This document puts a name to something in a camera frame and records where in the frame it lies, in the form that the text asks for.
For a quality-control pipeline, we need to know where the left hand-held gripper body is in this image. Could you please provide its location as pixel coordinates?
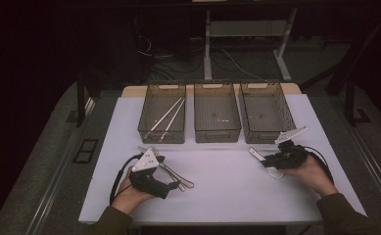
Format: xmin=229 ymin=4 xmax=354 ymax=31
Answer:
xmin=128 ymin=147 xmax=171 ymax=200

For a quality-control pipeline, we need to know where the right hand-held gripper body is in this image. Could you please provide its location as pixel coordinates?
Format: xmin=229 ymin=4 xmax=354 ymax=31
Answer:
xmin=274 ymin=125 xmax=310 ymax=170

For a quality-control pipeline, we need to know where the white spoon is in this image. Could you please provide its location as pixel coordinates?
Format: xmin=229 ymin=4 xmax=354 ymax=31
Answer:
xmin=247 ymin=146 xmax=284 ymax=180

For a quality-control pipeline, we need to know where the metal fork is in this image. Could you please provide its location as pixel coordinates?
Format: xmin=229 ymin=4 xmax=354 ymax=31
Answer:
xmin=151 ymin=146 xmax=196 ymax=190

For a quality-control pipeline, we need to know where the smoky transparent plastic bin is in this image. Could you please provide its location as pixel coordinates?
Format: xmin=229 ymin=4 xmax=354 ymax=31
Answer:
xmin=193 ymin=81 xmax=243 ymax=144
xmin=238 ymin=80 xmax=298 ymax=145
xmin=137 ymin=82 xmax=187 ymax=145

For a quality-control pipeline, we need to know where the white chopstick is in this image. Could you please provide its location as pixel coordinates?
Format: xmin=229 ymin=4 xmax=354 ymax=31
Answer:
xmin=159 ymin=98 xmax=186 ymax=144
xmin=143 ymin=97 xmax=184 ymax=140

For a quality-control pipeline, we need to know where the person's right hand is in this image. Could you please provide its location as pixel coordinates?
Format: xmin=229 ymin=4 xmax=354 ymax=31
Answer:
xmin=277 ymin=159 xmax=339 ymax=199

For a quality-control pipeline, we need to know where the person's left hand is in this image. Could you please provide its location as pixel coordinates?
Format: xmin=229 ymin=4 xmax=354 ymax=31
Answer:
xmin=111 ymin=166 xmax=157 ymax=215

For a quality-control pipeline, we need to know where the white table sheet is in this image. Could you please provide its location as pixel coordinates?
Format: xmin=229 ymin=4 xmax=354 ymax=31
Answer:
xmin=78 ymin=93 xmax=368 ymax=226

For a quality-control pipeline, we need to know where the black metal stand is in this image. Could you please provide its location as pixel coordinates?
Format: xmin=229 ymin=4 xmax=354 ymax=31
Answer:
xmin=344 ymin=79 xmax=372 ymax=127

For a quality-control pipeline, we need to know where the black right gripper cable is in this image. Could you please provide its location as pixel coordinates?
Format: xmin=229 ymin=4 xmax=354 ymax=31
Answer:
xmin=300 ymin=145 xmax=335 ymax=185

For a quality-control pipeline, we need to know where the black floor socket frame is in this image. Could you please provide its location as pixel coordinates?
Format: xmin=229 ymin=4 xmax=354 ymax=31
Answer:
xmin=72 ymin=138 xmax=100 ymax=165

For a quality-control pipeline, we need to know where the tangle of black floor cables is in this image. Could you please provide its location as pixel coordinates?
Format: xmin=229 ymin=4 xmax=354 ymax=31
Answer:
xmin=135 ymin=32 xmax=206 ymax=82

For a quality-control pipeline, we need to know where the white floor cable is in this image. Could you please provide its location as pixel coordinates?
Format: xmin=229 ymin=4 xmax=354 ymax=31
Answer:
xmin=220 ymin=48 xmax=268 ymax=81

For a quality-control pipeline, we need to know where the white desk frame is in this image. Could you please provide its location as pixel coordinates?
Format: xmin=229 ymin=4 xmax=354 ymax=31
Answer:
xmin=203 ymin=8 xmax=299 ymax=82

